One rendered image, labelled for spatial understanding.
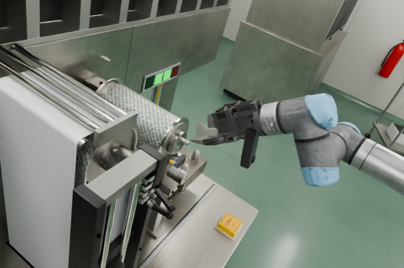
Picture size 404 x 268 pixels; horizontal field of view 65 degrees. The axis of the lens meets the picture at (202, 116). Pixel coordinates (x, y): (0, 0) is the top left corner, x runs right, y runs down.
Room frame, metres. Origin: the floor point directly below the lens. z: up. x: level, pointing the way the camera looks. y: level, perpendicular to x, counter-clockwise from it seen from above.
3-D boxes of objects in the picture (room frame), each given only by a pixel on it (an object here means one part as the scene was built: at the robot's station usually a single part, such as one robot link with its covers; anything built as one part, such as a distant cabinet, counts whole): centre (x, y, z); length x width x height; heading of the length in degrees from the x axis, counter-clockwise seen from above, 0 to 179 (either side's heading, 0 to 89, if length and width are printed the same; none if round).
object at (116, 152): (0.49, 0.13, 1.33); 0.06 x 0.06 x 0.06; 68
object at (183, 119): (0.73, 0.06, 1.25); 0.15 x 0.01 x 0.15; 158
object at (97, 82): (0.84, 0.34, 1.28); 0.06 x 0.05 x 0.02; 68
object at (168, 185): (0.68, 0.04, 1.05); 0.06 x 0.05 x 0.31; 68
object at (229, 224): (0.79, -0.22, 0.91); 0.07 x 0.07 x 0.02; 68
